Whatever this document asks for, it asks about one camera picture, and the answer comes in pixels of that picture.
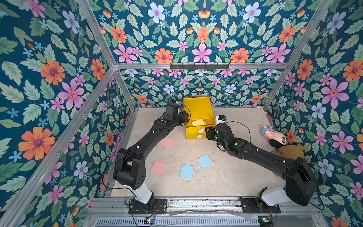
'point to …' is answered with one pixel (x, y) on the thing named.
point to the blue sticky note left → (186, 171)
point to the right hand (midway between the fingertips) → (207, 128)
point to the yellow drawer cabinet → (199, 115)
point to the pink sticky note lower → (158, 167)
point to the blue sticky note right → (204, 161)
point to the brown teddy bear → (290, 151)
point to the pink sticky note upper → (168, 143)
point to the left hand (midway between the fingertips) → (187, 114)
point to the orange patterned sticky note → (198, 122)
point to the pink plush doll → (276, 138)
